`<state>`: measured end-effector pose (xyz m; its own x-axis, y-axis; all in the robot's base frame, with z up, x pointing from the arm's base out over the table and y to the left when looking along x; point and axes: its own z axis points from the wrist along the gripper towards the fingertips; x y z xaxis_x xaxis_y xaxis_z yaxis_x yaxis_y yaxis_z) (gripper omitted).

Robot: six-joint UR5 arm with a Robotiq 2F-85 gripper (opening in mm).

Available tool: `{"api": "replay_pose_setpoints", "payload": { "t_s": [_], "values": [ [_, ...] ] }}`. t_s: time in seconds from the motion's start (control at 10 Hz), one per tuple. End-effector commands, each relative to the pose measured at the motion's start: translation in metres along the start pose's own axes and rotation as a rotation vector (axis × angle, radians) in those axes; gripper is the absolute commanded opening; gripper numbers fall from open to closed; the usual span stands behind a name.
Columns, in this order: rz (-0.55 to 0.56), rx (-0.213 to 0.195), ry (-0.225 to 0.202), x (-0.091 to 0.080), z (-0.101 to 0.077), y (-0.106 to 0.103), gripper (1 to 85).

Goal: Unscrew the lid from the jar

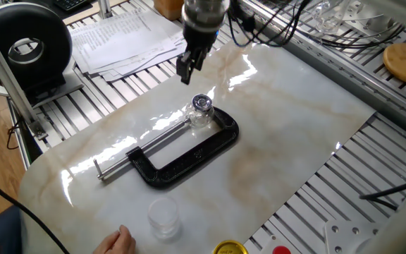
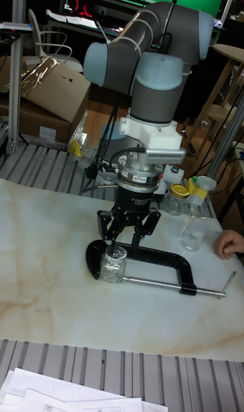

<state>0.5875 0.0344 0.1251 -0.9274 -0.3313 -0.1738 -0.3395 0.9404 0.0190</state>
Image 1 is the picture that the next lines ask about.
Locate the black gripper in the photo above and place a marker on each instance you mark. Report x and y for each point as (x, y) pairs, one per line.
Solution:
(199, 37)

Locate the silver metal jar lid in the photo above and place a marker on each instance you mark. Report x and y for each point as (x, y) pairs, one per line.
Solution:
(202, 102)

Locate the small clear glass jar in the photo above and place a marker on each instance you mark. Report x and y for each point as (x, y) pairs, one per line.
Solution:
(199, 118)

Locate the black C-clamp with steel screw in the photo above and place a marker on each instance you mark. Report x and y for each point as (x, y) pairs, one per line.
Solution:
(189, 160)

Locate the glass jar with gold lid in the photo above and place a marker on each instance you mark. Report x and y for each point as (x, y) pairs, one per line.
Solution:
(229, 248)

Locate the clear plastic jar white lid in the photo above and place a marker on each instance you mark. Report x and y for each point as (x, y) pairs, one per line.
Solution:
(164, 215)

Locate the person's right hand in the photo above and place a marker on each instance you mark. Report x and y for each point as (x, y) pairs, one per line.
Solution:
(118, 243)

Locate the tan wooden block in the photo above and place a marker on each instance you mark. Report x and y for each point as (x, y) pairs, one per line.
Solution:
(167, 8)

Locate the stack of printed papers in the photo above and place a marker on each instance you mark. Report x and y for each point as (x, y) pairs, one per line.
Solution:
(125, 42)

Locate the black computer keyboard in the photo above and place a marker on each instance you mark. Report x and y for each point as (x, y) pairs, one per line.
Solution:
(69, 3)

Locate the clear glass container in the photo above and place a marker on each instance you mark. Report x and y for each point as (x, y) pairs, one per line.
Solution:
(326, 19)

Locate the aluminium profile beam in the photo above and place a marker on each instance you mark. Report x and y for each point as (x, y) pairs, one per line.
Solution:
(9, 81)

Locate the white box with red button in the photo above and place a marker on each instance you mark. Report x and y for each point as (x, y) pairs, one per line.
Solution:
(281, 250)

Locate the round wooden disc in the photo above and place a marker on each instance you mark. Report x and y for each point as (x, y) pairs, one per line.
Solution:
(404, 65)

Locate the person in green jacket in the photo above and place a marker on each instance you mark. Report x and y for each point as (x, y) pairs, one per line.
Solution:
(23, 211)

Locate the white mounting plate with holes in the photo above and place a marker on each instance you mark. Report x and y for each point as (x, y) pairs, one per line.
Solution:
(344, 240)

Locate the short silver metal post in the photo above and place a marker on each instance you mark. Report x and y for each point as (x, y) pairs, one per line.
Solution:
(105, 8)

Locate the aluminium table frame rail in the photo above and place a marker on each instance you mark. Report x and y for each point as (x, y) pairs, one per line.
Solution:
(330, 67)

